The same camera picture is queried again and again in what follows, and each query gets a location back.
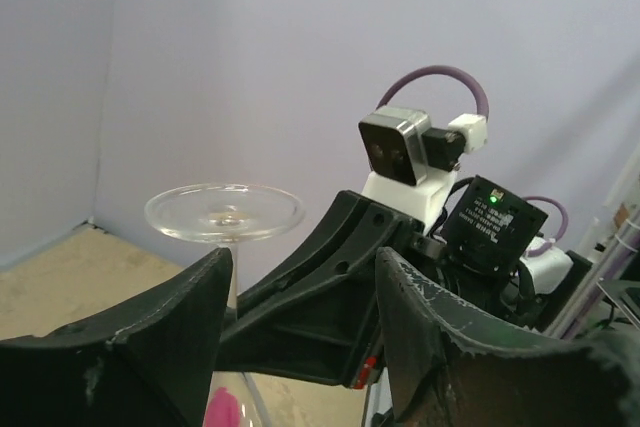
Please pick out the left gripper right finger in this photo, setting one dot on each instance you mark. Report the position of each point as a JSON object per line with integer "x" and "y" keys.
{"x": 452, "y": 364}

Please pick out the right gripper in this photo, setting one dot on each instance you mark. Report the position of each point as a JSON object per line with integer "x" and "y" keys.
{"x": 316, "y": 317}

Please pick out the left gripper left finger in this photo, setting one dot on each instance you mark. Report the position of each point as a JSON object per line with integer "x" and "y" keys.
{"x": 147, "y": 361}

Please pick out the pink plastic goblet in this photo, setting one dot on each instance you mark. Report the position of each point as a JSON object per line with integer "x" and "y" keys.
{"x": 222, "y": 410}

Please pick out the clear champagne flute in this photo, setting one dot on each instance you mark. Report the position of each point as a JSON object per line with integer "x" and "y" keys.
{"x": 225, "y": 215}

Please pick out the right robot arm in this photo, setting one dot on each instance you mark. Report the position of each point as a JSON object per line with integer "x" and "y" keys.
{"x": 496, "y": 213}

